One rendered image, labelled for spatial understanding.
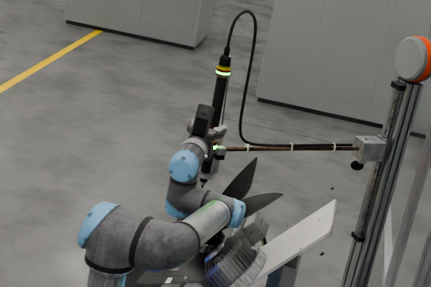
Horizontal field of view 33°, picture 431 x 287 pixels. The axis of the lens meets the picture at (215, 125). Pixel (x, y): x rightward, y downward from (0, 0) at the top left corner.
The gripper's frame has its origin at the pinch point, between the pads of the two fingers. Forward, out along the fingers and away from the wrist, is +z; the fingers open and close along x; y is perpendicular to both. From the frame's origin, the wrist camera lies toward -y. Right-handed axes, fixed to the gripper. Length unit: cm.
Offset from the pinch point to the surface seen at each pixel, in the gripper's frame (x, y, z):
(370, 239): 60, 48, 45
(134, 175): -99, 167, 296
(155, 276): -6, 49, -15
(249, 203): 15.8, 27.3, 7.2
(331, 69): 29, 115, 551
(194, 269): 4.5, 46.3, -9.2
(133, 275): -20, 68, 12
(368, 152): 51, 12, 38
